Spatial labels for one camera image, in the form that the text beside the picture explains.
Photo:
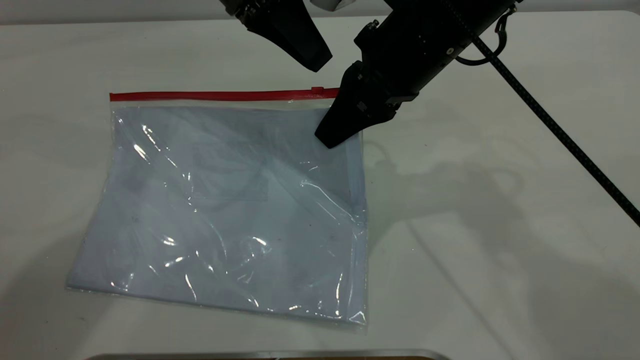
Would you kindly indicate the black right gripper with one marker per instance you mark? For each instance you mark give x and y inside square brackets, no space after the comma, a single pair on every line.
[425,40]

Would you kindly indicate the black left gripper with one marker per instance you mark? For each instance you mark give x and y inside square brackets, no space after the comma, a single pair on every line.
[260,7]

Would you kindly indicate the red zipper slider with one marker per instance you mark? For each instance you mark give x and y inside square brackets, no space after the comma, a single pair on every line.
[318,90]

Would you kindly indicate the clear plastic red-zipper bag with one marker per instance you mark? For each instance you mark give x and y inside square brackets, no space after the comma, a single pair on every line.
[225,210]

